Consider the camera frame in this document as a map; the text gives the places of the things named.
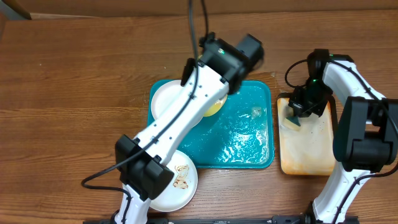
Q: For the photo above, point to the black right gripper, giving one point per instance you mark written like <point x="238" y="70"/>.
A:
<point x="297" y="106"/>

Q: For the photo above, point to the green and yellow sponge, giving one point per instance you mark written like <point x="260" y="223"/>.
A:
<point x="291" y="122"/>

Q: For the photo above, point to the yellow-green plate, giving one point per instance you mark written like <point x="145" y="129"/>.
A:
<point x="215" y="107"/>

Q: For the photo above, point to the white plate with brown stain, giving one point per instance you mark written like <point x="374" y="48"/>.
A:
<point x="182" y="187"/>

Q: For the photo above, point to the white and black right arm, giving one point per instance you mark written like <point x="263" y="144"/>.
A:
<point x="364" y="142"/>

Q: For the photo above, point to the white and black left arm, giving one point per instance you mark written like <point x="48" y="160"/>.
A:
<point x="142" y="160"/>

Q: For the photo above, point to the black tray with soapy foam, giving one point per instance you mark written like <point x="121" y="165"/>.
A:
<point x="309" y="150"/>

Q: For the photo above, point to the teal plastic tray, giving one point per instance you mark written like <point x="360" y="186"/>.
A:
<point x="239" y="136"/>

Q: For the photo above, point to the white plate with red stain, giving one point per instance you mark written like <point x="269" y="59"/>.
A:
<point x="162" y="94"/>

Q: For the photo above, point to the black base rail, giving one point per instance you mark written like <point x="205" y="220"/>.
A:
<point x="278" y="219"/>

